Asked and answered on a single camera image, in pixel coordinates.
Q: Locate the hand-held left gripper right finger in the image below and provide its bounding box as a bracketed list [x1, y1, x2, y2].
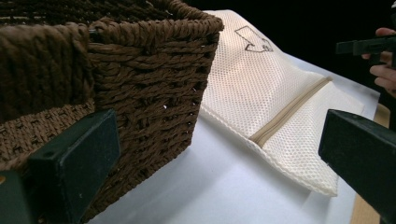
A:
[318, 108, 396, 224]

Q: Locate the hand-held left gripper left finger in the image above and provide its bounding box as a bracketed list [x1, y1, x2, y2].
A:
[27, 108, 121, 224]

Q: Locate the brown wicker basket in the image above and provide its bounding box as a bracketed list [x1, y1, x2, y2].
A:
[0, 0, 225, 224]

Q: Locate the cream mesh laundry bag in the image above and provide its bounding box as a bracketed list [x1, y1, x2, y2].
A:
[199, 8, 366, 198]

